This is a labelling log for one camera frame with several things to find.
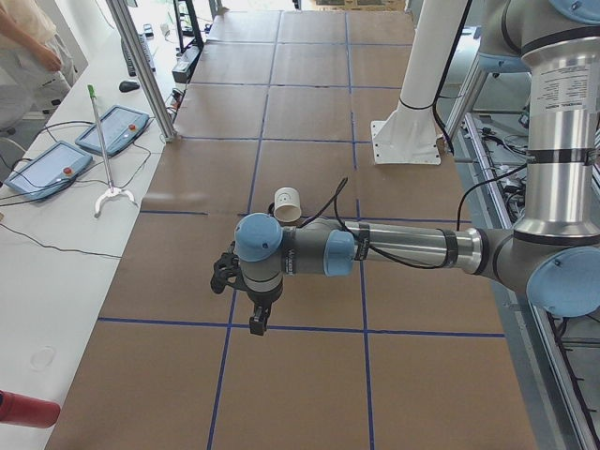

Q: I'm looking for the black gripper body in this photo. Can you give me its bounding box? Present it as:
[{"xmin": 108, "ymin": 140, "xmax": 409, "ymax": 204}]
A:
[{"xmin": 247, "ymin": 288, "xmax": 282, "ymax": 310}]

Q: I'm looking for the white mug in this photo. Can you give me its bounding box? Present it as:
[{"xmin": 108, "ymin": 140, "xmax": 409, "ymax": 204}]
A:
[{"xmin": 269, "ymin": 187, "xmax": 302, "ymax": 223}]

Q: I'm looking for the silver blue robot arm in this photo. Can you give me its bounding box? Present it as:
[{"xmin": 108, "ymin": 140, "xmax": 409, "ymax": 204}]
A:
[{"xmin": 210, "ymin": 1, "xmax": 599, "ymax": 335}]

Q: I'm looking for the reacher grabber stick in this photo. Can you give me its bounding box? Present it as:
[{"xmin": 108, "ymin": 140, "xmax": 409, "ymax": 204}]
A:
[{"xmin": 87, "ymin": 84, "xmax": 137, "ymax": 218}]

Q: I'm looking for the far teach pendant tablet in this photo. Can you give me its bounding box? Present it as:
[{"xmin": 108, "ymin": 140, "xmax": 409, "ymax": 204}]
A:
[{"xmin": 75, "ymin": 105, "xmax": 150, "ymax": 158}]

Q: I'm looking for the teach pendant tablet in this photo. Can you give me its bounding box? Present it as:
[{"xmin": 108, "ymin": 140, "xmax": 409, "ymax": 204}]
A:
[
  {"xmin": 5, "ymin": 141, "xmax": 92, "ymax": 201},
  {"xmin": 75, "ymin": 105, "xmax": 150, "ymax": 158}
]

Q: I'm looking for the near teach pendant tablet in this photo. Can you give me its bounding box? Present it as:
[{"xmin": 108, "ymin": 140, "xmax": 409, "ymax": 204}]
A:
[{"xmin": 5, "ymin": 141, "xmax": 92, "ymax": 201}]

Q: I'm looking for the black computer mouse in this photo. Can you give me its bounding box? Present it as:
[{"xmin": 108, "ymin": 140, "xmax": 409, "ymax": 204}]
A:
[{"xmin": 118, "ymin": 80, "xmax": 141, "ymax": 93}]

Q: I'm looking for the black keyboard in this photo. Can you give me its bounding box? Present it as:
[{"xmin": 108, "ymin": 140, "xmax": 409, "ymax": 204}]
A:
[{"xmin": 120, "ymin": 32, "xmax": 157, "ymax": 79}]

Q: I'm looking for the red bottle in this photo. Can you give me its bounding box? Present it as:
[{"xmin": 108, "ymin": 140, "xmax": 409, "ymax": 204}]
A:
[{"xmin": 1, "ymin": 391, "xmax": 61, "ymax": 428}]

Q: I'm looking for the person in white clothes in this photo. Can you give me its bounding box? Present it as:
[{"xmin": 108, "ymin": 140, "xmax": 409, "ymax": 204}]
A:
[{"xmin": 1, "ymin": 1, "xmax": 77, "ymax": 114}]

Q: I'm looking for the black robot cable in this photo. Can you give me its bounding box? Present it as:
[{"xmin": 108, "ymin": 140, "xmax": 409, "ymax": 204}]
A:
[{"xmin": 299, "ymin": 176, "xmax": 531, "ymax": 269}]

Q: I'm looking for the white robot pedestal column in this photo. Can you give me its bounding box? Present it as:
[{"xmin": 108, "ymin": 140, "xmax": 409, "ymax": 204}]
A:
[{"xmin": 371, "ymin": 0, "xmax": 471, "ymax": 165}]

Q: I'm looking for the aluminium frame post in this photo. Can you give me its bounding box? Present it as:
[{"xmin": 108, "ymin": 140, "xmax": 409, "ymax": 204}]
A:
[{"xmin": 106, "ymin": 0, "xmax": 176, "ymax": 143}]

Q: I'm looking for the aluminium frame rail right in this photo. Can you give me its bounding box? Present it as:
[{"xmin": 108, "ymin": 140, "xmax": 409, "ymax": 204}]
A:
[{"xmin": 464, "ymin": 113, "xmax": 599, "ymax": 449}]

